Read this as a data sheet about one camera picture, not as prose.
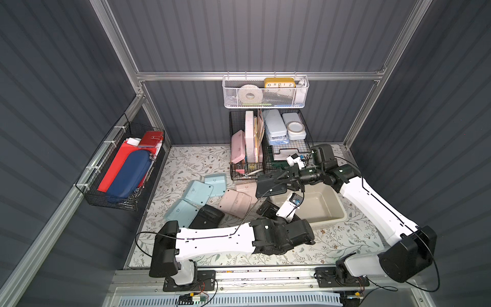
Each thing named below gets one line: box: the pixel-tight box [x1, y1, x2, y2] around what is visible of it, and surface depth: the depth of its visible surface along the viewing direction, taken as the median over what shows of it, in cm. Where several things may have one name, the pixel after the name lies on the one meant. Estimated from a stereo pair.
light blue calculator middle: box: [182, 179, 214, 206], surface depth 98 cm
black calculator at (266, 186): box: [255, 172, 288, 199], surface depth 69 cm
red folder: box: [97, 140, 152, 194], surface depth 72 cm
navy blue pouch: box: [106, 149, 152, 203], surface depth 70 cm
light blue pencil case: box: [264, 108, 289, 145], surface depth 95 cm
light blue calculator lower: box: [164, 198, 201, 229], surface depth 91 cm
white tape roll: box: [237, 84, 263, 105], surface depth 86 cm
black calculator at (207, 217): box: [188, 204, 226, 229], surface depth 90 cm
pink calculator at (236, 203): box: [218, 188, 252, 220], surface depth 93 cm
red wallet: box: [138, 131, 165, 148], surface depth 82 cm
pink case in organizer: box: [231, 129, 247, 165], surface depth 103 cm
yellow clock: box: [264, 77, 297, 89], surface depth 90 cm
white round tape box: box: [287, 120, 307, 141], surface depth 96 cm
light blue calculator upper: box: [203, 173, 227, 198], surface depth 103 cm
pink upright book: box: [245, 110, 256, 164], surface depth 96 cm
